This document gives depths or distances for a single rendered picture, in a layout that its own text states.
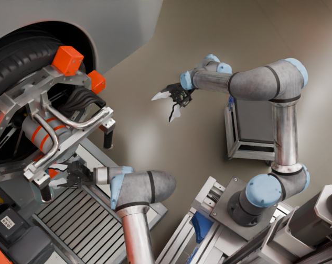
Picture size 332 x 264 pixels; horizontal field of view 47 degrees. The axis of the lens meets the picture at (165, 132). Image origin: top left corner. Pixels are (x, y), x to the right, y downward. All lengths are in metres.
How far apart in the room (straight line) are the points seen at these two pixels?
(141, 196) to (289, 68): 0.65
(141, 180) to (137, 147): 1.30
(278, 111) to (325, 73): 2.18
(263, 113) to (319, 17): 1.72
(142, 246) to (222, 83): 0.63
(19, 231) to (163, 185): 0.90
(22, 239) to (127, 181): 0.80
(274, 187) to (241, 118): 1.08
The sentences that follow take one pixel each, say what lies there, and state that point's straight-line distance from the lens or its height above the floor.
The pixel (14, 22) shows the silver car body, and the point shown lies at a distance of 1.35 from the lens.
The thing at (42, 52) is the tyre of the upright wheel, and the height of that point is 1.16.
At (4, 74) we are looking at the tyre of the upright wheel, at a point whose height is 1.17.
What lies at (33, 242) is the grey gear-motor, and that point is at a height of 0.41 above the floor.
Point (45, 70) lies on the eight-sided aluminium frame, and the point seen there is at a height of 1.12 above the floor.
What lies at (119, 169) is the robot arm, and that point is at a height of 0.80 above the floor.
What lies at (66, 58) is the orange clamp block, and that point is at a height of 1.15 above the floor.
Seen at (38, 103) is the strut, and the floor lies 1.03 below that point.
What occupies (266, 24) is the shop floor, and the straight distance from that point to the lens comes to 3.70.
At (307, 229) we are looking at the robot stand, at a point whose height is 1.44.
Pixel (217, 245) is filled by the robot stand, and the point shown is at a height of 0.73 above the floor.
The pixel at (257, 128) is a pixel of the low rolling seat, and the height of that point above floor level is 0.34.
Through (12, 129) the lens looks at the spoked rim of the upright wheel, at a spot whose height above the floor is 0.82.
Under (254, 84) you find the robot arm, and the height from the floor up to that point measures 1.34.
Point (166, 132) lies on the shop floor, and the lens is 2.69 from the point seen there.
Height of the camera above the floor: 2.26
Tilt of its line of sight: 57 degrees down
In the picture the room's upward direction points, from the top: 17 degrees clockwise
